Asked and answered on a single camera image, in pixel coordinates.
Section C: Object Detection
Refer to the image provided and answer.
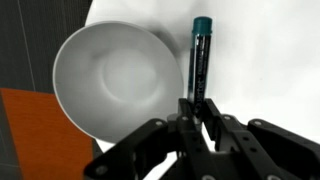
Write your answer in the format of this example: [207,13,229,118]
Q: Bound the teal marker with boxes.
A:
[186,16,214,118]

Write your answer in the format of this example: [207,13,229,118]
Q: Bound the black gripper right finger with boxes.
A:
[199,97,320,180]

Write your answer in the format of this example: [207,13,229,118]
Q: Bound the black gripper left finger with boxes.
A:
[83,97,214,180]

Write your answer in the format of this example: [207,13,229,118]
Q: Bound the white bowl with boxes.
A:
[52,20,185,144]

